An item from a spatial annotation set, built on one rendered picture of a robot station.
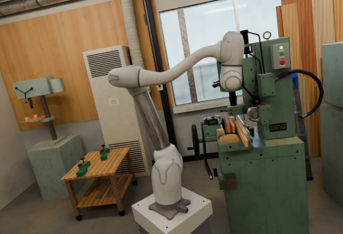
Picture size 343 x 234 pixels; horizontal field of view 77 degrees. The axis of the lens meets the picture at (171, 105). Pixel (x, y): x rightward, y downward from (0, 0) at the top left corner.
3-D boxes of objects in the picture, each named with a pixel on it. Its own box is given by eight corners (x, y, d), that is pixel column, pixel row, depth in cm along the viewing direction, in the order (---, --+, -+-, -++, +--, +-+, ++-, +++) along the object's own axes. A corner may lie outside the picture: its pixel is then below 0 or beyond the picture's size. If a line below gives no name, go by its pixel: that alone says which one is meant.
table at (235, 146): (204, 126, 206) (203, 120, 204) (237, 122, 200) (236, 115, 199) (205, 153, 147) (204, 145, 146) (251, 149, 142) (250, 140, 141)
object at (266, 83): (259, 95, 154) (256, 74, 151) (272, 93, 153) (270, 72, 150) (262, 97, 146) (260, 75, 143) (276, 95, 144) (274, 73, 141)
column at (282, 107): (256, 130, 183) (248, 44, 168) (285, 127, 179) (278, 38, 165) (264, 140, 161) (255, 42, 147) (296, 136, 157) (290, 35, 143)
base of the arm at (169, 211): (176, 224, 108) (174, 214, 107) (147, 208, 123) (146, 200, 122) (197, 205, 121) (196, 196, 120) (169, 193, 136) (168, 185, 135)
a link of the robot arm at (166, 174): (151, 206, 116) (145, 168, 112) (157, 187, 133) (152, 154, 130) (181, 205, 113) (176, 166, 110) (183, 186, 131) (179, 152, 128)
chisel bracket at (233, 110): (227, 115, 175) (226, 105, 173) (245, 113, 173) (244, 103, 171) (229, 118, 168) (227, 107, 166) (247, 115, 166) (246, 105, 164)
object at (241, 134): (232, 121, 186) (231, 117, 185) (235, 121, 185) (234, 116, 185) (245, 147, 133) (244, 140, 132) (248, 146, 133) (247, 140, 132)
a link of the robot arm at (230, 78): (238, 89, 117) (240, 65, 114) (243, 94, 102) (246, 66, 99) (218, 88, 118) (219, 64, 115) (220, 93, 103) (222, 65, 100)
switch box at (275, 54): (271, 69, 149) (269, 45, 146) (287, 66, 147) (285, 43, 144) (274, 69, 143) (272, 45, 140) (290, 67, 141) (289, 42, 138)
